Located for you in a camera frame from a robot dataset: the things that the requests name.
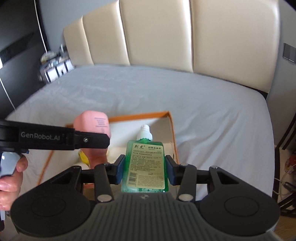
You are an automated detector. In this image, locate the green liquid bottle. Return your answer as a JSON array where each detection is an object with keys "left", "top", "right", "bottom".
[{"left": 121, "top": 125, "right": 169, "bottom": 193}]

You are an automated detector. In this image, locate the pink bottle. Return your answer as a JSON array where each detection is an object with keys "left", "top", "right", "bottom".
[{"left": 73, "top": 110, "right": 111, "bottom": 169}]

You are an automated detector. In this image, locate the person's left hand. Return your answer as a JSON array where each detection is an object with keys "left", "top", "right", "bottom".
[{"left": 0, "top": 155, "right": 28, "bottom": 211}]

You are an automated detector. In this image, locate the yellow small box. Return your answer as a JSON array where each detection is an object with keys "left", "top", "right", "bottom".
[{"left": 78, "top": 150, "right": 90, "bottom": 166}]

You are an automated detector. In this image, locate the orange cardboard box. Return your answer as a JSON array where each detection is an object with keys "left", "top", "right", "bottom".
[{"left": 37, "top": 110, "right": 179, "bottom": 185}]

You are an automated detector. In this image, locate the white bed sheet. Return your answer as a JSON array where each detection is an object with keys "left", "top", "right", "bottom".
[{"left": 4, "top": 64, "right": 276, "bottom": 241}]

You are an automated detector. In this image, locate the cream padded headboard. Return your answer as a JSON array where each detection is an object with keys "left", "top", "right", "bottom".
[{"left": 63, "top": 1, "right": 280, "bottom": 93}]

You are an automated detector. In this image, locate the grey wall socket panel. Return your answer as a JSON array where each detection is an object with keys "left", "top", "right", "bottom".
[{"left": 283, "top": 43, "right": 296, "bottom": 64}]

